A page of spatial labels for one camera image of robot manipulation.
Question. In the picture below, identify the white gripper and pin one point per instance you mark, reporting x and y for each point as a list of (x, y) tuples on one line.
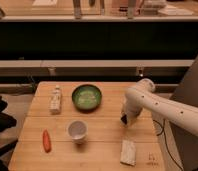
[(132, 111)]

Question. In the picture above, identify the white cup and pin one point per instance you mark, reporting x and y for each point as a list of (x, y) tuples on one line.
[(77, 130)]

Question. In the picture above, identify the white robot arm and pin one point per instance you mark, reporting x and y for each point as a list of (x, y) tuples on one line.
[(141, 95)]

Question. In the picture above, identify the green bowl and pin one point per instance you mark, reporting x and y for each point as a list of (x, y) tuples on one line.
[(86, 97)]

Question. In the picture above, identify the white tube bottle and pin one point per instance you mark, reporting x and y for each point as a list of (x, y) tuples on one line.
[(55, 103)]

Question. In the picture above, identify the black eraser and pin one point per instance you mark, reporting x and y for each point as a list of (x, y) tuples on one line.
[(124, 119)]

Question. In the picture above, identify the orange carrot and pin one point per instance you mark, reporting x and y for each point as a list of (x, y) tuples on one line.
[(46, 141)]

